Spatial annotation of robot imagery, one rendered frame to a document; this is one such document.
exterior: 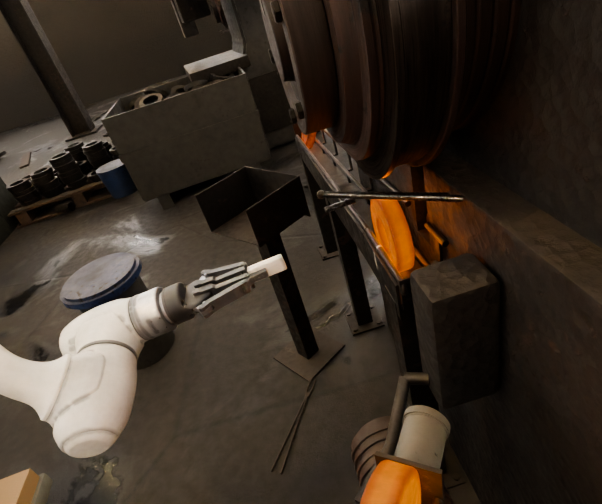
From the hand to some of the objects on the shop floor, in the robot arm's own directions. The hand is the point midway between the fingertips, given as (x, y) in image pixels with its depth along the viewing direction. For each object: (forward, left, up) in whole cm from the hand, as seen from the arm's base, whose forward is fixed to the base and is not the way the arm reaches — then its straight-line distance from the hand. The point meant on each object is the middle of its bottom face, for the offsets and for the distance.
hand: (267, 268), depth 78 cm
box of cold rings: (-76, +271, -64) cm, 288 cm away
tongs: (-16, +20, -74) cm, 78 cm away
